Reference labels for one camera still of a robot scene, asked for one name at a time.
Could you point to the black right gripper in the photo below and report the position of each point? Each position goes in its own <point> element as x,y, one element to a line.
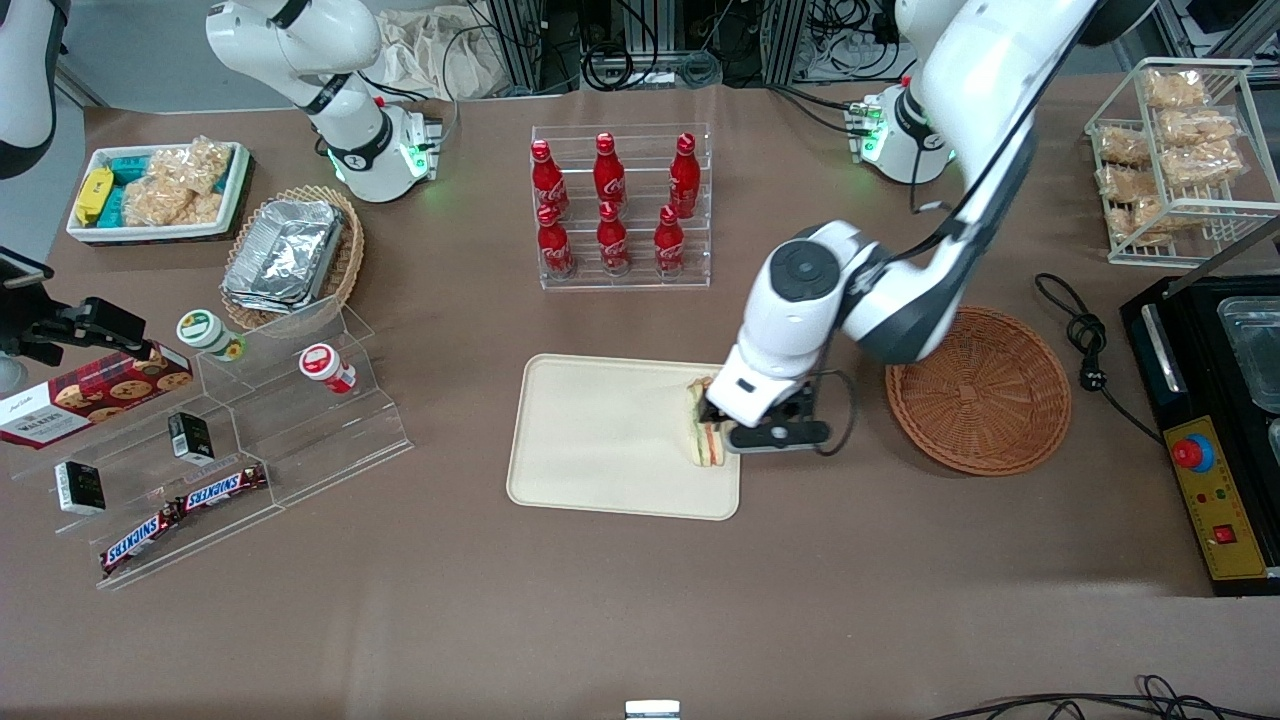
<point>100,321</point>

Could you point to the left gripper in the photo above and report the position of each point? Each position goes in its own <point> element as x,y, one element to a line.
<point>716,411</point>

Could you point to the triangle sandwich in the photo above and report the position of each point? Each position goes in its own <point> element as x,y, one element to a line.
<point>706,448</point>

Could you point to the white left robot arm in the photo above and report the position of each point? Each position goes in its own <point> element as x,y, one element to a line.
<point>990,70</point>

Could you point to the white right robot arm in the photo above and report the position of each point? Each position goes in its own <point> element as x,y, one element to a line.
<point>300,40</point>

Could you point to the cream rectangular plastic tray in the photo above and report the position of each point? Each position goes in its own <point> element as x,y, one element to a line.
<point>610,440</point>

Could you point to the aluminium foil tray stack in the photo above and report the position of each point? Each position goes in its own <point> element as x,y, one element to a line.
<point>285,255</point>

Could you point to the oval wicker basket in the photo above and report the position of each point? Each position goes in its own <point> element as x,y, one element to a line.
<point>345,270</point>

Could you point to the round brown wicker basket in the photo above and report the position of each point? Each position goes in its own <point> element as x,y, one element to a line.
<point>985,395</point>

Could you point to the red Walkers cookie box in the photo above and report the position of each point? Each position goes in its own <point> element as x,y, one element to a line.
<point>90,395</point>

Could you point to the green lid yoghurt cup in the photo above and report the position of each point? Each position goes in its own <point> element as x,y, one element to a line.
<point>205,332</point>

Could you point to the white rectangular plastic bin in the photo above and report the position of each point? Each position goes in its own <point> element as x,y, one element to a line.
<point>160,232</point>

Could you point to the teal snack packet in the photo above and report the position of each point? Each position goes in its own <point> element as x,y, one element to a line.
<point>113,207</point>
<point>130,168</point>

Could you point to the clear bag puffed snacks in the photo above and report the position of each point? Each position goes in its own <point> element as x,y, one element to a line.
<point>160,203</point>
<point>195,162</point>

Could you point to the yellow snack packet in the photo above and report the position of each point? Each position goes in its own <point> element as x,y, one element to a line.
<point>92,195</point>

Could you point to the small black box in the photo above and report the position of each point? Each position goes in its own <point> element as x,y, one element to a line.
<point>190,437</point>
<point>80,487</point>

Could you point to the clear acrylic bottle rack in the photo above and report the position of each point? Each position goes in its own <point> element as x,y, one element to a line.
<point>620,282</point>

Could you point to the red cola bottle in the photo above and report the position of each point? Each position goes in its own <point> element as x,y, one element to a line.
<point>609,175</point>
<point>555,245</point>
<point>668,245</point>
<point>548,185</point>
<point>612,243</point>
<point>684,180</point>

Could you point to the Snickers chocolate bar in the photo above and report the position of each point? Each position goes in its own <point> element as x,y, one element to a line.
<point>140,538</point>
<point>220,487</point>

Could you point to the red lid yoghurt cup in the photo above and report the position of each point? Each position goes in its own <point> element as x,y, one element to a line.
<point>322,365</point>

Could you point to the clear acrylic step display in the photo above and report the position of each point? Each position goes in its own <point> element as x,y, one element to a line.
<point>300,440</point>

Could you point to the small silver white device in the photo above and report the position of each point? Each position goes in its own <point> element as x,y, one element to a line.
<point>652,710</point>

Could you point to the beige crumpled cloth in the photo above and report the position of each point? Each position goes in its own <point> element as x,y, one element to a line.
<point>430,50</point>

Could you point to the wrapped rice cracker pack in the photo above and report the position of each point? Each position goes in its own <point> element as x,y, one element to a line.
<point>1205,163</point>
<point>1200,127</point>
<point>1138,222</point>
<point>1122,146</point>
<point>1128,180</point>
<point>1175,88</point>

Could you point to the black sealing machine yellow panel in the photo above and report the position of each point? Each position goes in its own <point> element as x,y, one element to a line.
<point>1215,400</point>

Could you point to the aluminium frame rack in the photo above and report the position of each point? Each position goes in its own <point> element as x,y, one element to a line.
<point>520,40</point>

